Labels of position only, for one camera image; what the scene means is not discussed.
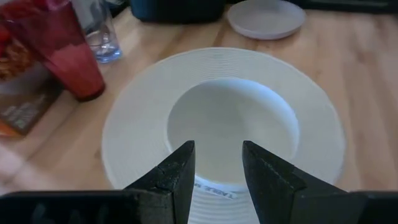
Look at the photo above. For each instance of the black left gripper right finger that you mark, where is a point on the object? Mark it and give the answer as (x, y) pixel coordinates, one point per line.
(273, 186)

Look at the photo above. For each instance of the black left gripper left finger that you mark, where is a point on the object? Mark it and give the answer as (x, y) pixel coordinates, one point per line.
(171, 186)

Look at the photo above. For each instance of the white ceramic bowl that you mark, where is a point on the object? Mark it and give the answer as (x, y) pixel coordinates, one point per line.
(233, 124)

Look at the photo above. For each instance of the small grey plate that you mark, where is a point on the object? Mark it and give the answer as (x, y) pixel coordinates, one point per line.
(265, 18)

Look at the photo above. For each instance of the pumpkin cereal box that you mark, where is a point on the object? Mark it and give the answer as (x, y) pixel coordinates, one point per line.
(21, 93)

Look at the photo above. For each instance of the red plastic tumbler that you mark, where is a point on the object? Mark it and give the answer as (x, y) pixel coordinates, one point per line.
(62, 46)

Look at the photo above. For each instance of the white round woven placemat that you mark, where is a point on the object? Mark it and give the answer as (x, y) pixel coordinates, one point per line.
(140, 124)

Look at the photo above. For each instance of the clear glass tumbler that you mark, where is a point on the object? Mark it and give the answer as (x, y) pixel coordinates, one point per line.
(102, 40)

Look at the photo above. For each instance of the black toaster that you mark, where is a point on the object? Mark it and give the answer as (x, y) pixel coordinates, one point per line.
(177, 11)

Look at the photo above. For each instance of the black aluminium table frame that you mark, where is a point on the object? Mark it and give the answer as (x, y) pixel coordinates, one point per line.
(348, 5)

